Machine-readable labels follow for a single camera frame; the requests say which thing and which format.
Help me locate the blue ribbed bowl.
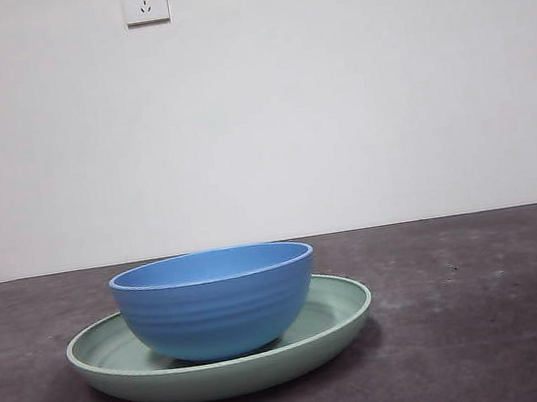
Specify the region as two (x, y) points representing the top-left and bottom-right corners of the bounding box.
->
(105, 234), (329, 377)

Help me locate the pale green plate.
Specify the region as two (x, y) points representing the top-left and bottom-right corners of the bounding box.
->
(60, 266), (384, 402)

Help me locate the white wall socket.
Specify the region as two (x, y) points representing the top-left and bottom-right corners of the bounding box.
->
(122, 0), (172, 30)

